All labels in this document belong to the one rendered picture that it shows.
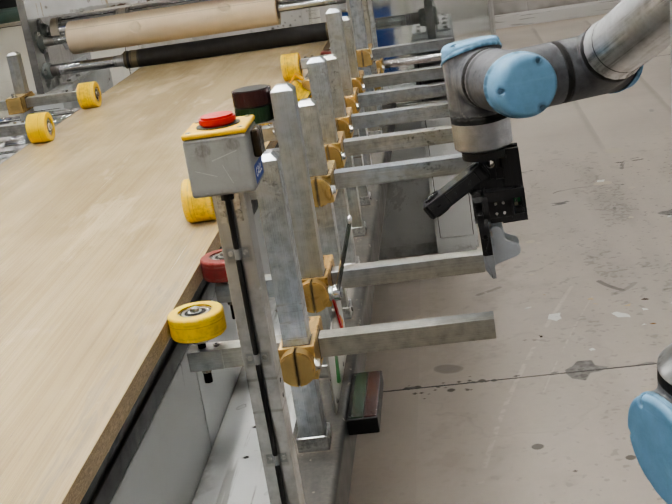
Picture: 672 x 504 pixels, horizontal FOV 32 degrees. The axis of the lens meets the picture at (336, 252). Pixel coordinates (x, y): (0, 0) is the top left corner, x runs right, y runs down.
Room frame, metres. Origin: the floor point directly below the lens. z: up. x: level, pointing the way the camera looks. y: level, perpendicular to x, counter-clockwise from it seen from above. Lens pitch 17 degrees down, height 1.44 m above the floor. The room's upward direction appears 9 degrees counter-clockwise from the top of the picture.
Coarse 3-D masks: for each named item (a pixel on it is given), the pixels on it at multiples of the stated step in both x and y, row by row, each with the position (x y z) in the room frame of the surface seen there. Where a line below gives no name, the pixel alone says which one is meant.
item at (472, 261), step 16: (432, 256) 1.76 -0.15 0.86; (448, 256) 1.75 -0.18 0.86; (464, 256) 1.73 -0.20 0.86; (480, 256) 1.73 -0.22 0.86; (336, 272) 1.76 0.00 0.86; (352, 272) 1.75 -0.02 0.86; (368, 272) 1.75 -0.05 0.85; (384, 272) 1.75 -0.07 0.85; (400, 272) 1.75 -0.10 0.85; (416, 272) 1.74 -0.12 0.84; (432, 272) 1.74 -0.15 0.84; (448, 272) 1.74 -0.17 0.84; (464, 272) 1.73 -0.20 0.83; (480, 272) 1.73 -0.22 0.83; (224, 288) 1.78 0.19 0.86; (272, 288) 1.77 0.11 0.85
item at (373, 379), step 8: (368, 376) 1.69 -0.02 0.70; (376, 376) 1.69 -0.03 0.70; (368, 384) 1.66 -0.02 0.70; (376, 384) 1.66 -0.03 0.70; (368, 392) 1.63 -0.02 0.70; (376, 392) 1.63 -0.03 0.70; (368, 400) 1.60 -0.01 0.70; (376, 400) 1.60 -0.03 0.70; (368, 408) 1.57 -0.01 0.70; (376, 408) 1.57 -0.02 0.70; (368, 416) 1.55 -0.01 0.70
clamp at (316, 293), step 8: (328, 256) 1.81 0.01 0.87; (328, 264) 1.77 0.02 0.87; (328, 272) 1.73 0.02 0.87; (304, 280) 1.71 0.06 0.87; (312, 280) 1.70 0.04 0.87; (320, 280) 1.71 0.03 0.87; (328, 280) 1.71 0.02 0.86; (304, 288) 1.69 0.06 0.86; (312, 288) 1.69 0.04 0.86; (320, 288) 1.69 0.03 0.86; (312, 296) 1.70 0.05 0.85; (320, 296) 1.69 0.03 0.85; (328, 296) 1.69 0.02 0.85; (312, 304) 1.69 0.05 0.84; (320, 304) 1.69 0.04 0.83; (328, 304) 1.71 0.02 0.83; (312, 312) 1.69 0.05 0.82
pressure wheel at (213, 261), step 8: (208, 256) 1.80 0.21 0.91; (216, 256) 1.80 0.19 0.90; (208, 264) 1.76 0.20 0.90; (216, 264) 1.76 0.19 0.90; (224, 264) 1.75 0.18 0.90; (208, 272) 1.76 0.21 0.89; (216, 272) 1.76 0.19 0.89; (224, 272) 1.75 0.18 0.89; (208, 280) 1.77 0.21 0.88; (216, 280) 1.76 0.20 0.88; (224, 280) 1.75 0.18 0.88; (232, 312) 1.79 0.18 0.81
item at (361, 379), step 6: (366, 372) 1.71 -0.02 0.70; (360, 378) 1.69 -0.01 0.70; (366, 378) 1.68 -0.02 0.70; (360, 384) 1.66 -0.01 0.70; (354, 390) 1.65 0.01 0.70; (360, 390) 1.64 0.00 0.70; (354, 396) 1.62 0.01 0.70; (360, 396) 1.62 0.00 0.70; (354, 402) 1.60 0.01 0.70; (360, 402) 1.60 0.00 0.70; (354, 408) 1.58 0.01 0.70; (360, 408) 1.58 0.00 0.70; (354, 414) 1.56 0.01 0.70; (360, 414) 1.56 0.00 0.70
